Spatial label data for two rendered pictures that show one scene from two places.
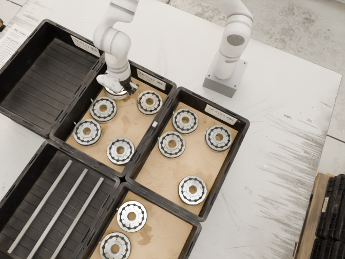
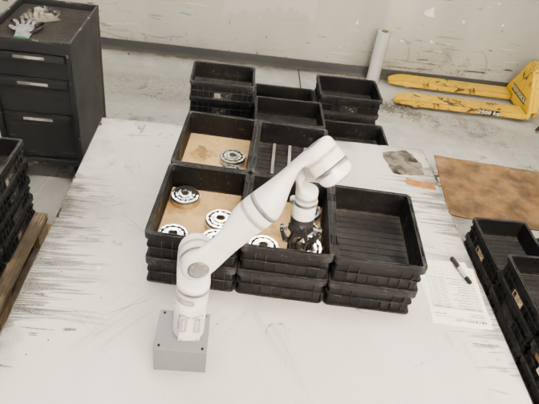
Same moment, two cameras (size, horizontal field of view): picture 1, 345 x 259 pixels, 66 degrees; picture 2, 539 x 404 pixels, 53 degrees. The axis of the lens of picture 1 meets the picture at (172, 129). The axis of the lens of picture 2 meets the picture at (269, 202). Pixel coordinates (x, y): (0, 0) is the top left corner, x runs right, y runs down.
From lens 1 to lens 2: 171 cm
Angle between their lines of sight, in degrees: 70
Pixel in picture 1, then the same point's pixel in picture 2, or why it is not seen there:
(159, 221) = not seen: hidden behind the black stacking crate
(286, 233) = (68, 221)
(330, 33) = not seen: outside the picture
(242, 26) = (194, 236)
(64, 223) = (280, 166)
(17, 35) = (474, 317)
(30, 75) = (399, 246)
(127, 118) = (277, 236)
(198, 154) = (188, 224)
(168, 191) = (207, 195)
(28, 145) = not seen: hidden behind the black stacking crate
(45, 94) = (370, 235)
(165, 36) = (296, 385)
